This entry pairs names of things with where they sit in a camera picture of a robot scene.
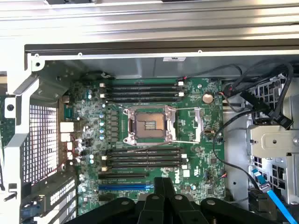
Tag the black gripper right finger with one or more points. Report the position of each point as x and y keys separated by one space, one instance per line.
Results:
x=177 y=210

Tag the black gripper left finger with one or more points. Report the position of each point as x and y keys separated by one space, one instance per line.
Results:
x=151 y=205

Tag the black RAM slot white latches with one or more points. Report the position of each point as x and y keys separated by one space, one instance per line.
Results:
x=163 y=155
x=144 y=86
x=163 y=166
x=144 y=94

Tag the blue expansion slot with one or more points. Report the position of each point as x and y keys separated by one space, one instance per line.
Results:
x=121 y=187

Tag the long black expansion slot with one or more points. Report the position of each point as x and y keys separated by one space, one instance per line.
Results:
x=121 y=175

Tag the short black expansion slot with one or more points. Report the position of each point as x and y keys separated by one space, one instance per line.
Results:
x=106 y=198

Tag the thin metal locking lever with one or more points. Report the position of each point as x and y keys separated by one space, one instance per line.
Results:
x=187 y=141
x=187 y=108

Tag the silver CPU socket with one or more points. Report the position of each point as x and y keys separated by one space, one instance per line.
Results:
x=149 y=123

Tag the black ribbed plastic block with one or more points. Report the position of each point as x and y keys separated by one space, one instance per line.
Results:
x=259 y=200

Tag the green Dell motherboard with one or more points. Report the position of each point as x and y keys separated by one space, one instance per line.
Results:
x=215 y=116

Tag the round coin battery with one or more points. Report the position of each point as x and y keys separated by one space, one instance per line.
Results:
x=207 y=98

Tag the silver metal disk bay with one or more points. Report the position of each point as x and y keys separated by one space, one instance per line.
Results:
x=273 y=140

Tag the open grey PC case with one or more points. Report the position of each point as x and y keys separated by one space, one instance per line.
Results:
x=149 y=66

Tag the green graphics card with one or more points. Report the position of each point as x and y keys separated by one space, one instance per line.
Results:
x=2 y=130

